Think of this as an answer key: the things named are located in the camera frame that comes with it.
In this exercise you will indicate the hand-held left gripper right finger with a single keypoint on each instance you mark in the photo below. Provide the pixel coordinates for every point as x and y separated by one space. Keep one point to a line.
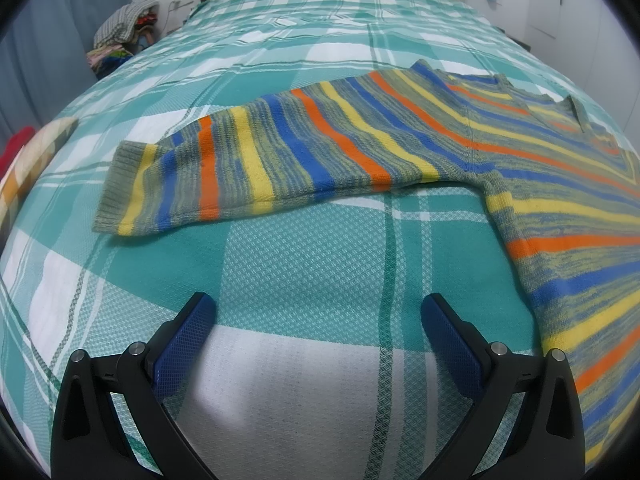
452 345

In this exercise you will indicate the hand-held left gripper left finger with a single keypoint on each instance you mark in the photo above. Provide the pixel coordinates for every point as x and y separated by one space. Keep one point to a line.
182 345

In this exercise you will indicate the striped knitted sweater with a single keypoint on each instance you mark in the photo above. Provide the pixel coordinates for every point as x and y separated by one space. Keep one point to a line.
350 145

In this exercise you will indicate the colourful clothes stack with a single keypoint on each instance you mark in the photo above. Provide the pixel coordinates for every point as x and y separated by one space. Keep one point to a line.
107 57

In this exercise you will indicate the pile of clothes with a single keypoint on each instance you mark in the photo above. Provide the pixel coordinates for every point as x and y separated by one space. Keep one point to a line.
125 22

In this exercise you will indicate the teal checked bed sheet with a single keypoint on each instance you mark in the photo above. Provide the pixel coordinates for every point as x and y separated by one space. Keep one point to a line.
300 260

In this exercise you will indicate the checkered orange cushion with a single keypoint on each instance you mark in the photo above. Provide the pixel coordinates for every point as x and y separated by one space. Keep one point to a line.
35 170

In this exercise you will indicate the red folded cloth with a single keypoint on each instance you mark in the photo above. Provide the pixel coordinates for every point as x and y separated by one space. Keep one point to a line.
12 150

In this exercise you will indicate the blue curtain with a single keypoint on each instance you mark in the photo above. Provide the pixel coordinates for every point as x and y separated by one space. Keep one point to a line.
50 35

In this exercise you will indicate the white wardrobe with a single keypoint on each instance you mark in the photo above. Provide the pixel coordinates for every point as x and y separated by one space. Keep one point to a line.
570 5

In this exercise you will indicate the white wall outlet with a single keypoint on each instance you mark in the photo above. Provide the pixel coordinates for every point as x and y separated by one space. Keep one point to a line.
181 1

